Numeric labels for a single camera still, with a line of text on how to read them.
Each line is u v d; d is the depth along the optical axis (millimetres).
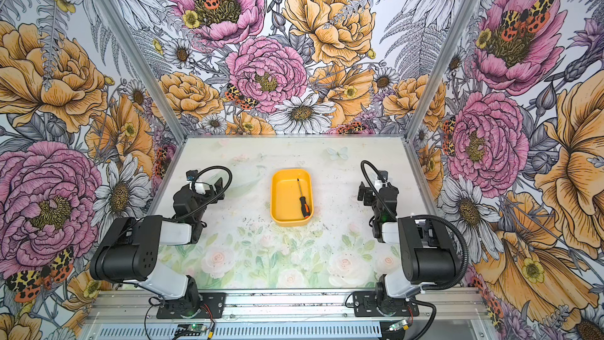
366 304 741
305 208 940
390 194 731
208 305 740
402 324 715
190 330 708
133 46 881
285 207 987
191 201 730
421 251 465
